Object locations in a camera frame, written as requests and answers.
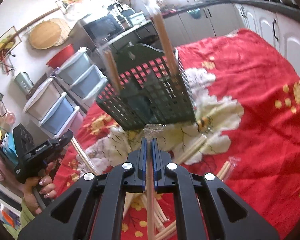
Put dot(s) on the round bamboo tray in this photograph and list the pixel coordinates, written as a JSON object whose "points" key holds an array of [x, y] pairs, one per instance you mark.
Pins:
{"points": [[48, 34]]}

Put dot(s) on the dark green utensil basket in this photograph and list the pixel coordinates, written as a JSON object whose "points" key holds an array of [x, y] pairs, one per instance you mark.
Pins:
{"points": [[150, 93]]}

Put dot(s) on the white lower cabinets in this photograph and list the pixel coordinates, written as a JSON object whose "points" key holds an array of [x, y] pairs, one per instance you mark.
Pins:
{"points": [[217, 20]]}

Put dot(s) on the fruit picture on wall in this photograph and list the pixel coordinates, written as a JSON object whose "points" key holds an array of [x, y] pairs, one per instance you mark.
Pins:
{"points": [[66, 4]]}

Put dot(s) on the red floral blanket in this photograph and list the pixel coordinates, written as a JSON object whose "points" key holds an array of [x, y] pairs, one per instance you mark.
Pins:
{"points": [[248, 106]]}

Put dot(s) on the leaning chopsticks in basket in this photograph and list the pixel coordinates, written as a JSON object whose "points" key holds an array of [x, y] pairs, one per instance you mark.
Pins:
{"points": [[111, 68]]}

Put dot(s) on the metal shelf rack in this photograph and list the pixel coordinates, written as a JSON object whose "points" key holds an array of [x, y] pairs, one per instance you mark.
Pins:
{"points": [[144, 32]]}

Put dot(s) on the black microwave oven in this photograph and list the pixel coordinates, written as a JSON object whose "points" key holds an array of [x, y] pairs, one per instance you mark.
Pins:
{"points": [[92, 29]]}

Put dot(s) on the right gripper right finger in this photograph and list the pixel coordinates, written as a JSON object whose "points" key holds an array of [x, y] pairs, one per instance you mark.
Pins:
{"points": [[206, 208]]}

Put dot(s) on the blue top drawer tower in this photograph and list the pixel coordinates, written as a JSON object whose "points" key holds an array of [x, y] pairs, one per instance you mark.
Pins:
{"points": [[84, 79]]}

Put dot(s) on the beige top drawer tower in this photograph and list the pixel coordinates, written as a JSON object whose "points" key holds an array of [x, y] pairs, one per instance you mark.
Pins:
{"points": [[51, 109]]}

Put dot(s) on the chopsticks pair on blanket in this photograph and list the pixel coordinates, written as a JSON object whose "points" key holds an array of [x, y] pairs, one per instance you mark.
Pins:
{"points": [[191, 150]]}

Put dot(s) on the black countertop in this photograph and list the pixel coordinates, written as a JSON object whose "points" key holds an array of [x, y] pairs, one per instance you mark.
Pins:
{"points": [[288, 11]]}

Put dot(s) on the red plastic basin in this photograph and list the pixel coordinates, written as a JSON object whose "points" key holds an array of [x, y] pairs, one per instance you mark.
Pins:
{"points": [[64, 54]]}

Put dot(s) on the wrapped chopsticks in basket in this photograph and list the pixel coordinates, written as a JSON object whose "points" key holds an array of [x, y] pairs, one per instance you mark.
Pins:
{"points": [[158, 22]]}

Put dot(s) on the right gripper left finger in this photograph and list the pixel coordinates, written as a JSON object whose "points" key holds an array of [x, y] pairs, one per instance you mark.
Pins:
{"points": [[93, 207]]}

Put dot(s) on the left hand painted nails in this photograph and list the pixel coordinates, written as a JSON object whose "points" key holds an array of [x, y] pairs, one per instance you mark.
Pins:
{"points": [[47, 190]]}

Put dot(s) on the chopsticks pair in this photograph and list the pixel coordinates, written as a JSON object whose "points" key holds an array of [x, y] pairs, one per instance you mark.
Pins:
{"points": [[155, 214], [191, 150]]}

